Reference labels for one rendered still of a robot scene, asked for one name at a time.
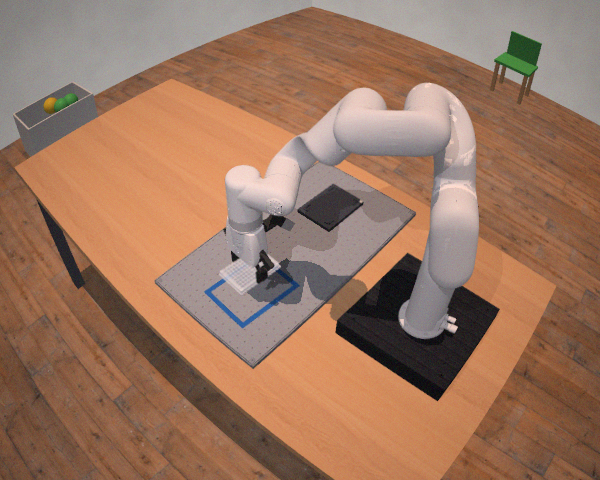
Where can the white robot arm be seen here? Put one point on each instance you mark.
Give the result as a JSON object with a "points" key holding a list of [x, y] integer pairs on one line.
{"points": [[364, 126]]}

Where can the blue tape outline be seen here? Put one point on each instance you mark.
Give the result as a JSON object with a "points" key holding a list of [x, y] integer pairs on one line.
{"points": [[257, 314]]}

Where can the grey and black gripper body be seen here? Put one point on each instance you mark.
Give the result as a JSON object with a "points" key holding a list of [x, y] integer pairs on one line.
{"points": [[247, 245]]}

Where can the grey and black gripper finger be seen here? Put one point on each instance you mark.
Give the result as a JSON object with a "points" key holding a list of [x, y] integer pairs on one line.
{"points": [[234, 256], [262, 270]]}

